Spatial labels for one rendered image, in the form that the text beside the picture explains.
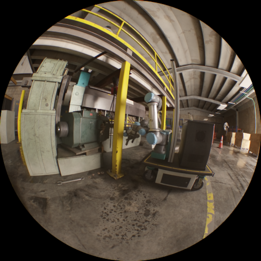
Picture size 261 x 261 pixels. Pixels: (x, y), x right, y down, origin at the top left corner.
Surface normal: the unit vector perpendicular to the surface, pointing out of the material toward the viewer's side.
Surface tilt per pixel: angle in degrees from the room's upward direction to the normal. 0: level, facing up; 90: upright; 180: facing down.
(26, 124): 90
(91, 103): 90
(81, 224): 0
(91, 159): 90
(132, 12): 171
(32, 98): 90
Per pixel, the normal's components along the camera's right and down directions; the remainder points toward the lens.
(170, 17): 0.04, 1.00
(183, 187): -0.50, 0.02
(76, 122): 0.93, 0.11
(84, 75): 0.75, 0.11
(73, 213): 0.08, -0.99
